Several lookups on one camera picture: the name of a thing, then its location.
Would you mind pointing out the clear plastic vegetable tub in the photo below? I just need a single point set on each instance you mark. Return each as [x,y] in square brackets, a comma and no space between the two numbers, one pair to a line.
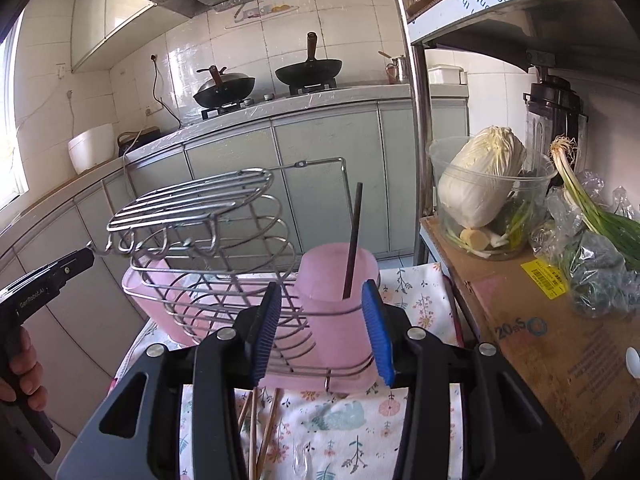
[505,236]

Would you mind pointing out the green onions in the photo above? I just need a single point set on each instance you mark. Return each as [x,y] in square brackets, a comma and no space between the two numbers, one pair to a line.
[590,204]

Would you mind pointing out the gas stove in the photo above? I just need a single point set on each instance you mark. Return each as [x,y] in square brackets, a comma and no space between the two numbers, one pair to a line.
[256,99]

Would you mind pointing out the pink cup left side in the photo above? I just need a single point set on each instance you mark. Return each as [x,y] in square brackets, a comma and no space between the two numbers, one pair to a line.
[161,293]

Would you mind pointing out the black wok wooden handle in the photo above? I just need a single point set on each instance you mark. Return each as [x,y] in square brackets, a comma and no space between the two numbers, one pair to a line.
[312,71]

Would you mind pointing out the white lidded container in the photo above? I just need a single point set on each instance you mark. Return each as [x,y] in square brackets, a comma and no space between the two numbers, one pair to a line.
[446,74]

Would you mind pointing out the steel shelving unit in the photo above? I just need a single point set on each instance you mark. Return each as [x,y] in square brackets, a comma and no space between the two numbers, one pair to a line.
[594,43]

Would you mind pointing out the napa cabbage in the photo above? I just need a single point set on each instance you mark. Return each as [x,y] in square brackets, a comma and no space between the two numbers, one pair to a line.
[475,185]

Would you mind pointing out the black blender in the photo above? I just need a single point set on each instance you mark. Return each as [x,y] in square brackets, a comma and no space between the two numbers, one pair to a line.
[554,109]

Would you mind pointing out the small steel pot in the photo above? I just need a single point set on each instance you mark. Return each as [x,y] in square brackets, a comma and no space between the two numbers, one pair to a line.
[396,68]

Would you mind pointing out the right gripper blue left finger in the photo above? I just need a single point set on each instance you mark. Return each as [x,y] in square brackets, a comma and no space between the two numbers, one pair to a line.
[256,327]

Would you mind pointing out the left hand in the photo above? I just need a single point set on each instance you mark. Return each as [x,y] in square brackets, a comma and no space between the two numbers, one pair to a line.
[30,371]

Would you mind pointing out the metal wire utensil rack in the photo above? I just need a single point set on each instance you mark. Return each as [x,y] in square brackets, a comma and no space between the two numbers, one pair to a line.
[232,222]

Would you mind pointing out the white rice cooker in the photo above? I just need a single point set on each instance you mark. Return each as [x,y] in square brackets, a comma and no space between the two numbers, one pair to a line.
[92,148]

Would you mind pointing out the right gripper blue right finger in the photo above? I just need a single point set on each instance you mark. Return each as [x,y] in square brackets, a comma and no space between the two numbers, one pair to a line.
[386,327]

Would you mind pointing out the upper wall cabinets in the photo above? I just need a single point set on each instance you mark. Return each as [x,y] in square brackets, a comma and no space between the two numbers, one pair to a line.
[103,32]

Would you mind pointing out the pink plastic rack tray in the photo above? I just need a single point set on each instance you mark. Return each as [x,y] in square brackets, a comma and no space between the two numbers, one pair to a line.
[280,359]

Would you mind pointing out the black wok with lid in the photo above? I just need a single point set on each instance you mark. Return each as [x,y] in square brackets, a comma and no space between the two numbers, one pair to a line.
[222,89]

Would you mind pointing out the floral animal print cloth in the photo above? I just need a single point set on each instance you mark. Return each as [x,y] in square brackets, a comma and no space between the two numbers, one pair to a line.
[321,435]

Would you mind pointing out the pink cup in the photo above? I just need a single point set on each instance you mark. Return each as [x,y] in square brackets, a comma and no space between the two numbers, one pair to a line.
[335,318]
[161,293]

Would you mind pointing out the plastic bag of greens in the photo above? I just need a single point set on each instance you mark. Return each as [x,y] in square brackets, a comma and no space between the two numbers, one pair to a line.
[597,253]

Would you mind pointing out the cardboard box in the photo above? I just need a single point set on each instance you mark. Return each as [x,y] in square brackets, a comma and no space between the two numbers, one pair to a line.
[575,365]

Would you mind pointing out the dark metal chopstick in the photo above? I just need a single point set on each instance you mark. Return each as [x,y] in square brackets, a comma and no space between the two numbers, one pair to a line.
[353,243]

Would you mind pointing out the pink cup right side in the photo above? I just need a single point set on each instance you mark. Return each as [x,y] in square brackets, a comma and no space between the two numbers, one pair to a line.
[335,318]

